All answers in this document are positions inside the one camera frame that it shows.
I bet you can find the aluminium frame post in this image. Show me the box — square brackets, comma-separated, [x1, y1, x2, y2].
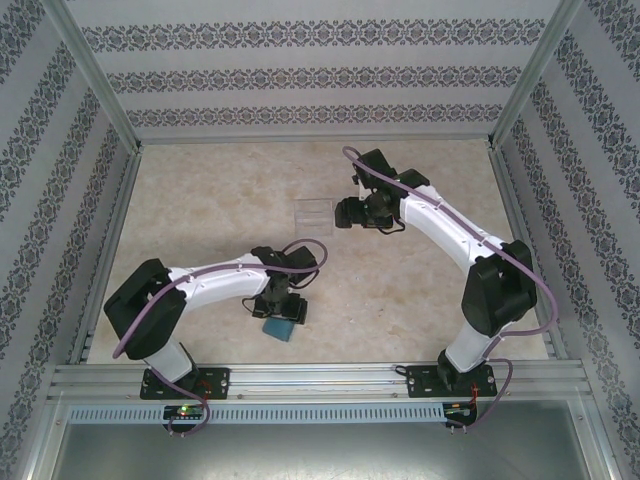
[489, 0, 589, 149]
[42, 0, 144, 151]

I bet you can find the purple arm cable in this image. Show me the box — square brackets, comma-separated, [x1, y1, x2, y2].
[113, 238, 332, 439]
[342, 145, 560, 434]

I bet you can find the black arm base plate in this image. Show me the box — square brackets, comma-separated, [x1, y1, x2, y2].
[139, 367, 232, 401]
[405, 363, 499, 400]

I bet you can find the long aluminium mounting rail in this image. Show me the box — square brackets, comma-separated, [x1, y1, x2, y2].
[47, 362, 594, 401]

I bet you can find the grey sheet metal panel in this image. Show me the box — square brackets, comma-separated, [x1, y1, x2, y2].
[49, 399, 609, 480]

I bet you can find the blue leather card holder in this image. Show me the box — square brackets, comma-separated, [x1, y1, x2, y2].
[259, 316, 298, 345]

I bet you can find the controller board with LED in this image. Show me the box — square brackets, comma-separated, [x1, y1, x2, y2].
[163, 404, 206, 421]
[444, 401, 479, 419]

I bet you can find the slotted grey cable duct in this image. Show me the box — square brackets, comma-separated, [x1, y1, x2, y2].
[67, 403, 446, 425]

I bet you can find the aluminium table end rail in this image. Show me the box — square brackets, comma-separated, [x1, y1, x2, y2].
[134, 132, 496, 146]

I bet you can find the aluminium table side rail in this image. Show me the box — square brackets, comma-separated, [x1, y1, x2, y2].
[487, 147, 569, 361]
[69, 149, 144, 364]

